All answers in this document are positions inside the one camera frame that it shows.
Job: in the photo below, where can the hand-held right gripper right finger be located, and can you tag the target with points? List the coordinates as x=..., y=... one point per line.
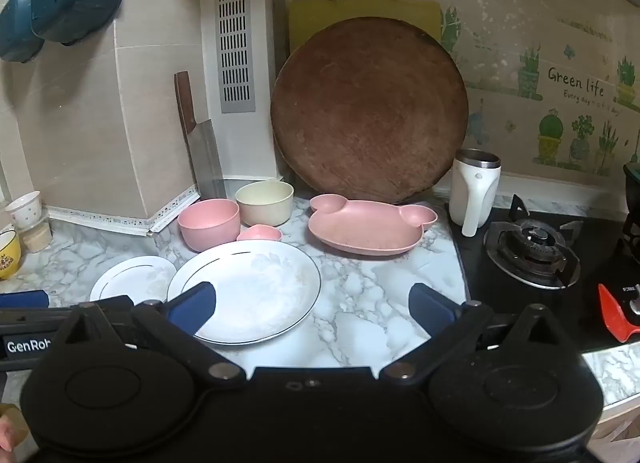
x=427, y=305

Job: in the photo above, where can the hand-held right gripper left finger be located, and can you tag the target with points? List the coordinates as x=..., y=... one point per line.
x=195, y=304

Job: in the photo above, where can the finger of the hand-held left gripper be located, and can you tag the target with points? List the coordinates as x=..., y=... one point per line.
x=115, y=302
x=22, y=299

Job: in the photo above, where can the large white plate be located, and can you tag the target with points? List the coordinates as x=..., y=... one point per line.
x=260, y=288

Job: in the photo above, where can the pink bowl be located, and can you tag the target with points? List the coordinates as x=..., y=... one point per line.
x=207, y=225

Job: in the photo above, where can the pink heart-shaped dish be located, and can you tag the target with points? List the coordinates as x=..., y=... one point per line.
x=260, y=234

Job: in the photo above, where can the pink bear-shaped plate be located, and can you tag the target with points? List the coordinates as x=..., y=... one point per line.
x=365, y=228

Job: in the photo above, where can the cream bowl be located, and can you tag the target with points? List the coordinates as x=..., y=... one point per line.
x=265, y=203

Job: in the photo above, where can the person's left hand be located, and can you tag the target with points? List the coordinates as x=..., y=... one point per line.
x=5, y=435

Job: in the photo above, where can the small white plate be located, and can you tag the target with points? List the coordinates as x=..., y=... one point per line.
x=130, y=278

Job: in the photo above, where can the yellow patterned bowl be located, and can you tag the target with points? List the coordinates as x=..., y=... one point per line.
x=9, y=255

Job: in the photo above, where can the white dotted cup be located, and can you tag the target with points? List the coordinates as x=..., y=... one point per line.
x=22, y=210

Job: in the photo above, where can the white patterned edge strip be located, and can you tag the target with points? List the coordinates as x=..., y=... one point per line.
x=165, y=215

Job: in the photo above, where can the gas stove burner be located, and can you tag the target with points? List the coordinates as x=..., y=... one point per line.
x=532, y=243

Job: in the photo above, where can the white insulated mug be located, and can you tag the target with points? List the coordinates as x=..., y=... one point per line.
x=465, y=188

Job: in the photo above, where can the black gas cooktop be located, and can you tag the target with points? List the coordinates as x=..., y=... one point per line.
x=590, y=303

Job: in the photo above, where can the red plastic scraper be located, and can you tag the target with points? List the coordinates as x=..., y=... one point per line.
x=612, y=310

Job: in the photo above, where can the round wooden cutting board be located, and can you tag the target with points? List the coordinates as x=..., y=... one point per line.
x=370, y=108

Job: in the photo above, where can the silver stove knob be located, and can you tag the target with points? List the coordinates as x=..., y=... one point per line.
x=636, y=308

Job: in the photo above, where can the silver vent grille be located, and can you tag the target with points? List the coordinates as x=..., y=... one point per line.
x=235, y=43

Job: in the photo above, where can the small teal hanging basket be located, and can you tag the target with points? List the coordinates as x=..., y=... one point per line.
x=17, y=28

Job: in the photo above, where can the yellow plastic cutting board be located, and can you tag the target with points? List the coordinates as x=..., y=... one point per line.
x=307, y=18

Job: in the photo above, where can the green plant wall sticker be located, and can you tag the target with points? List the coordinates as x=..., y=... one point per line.
x=550, y=128

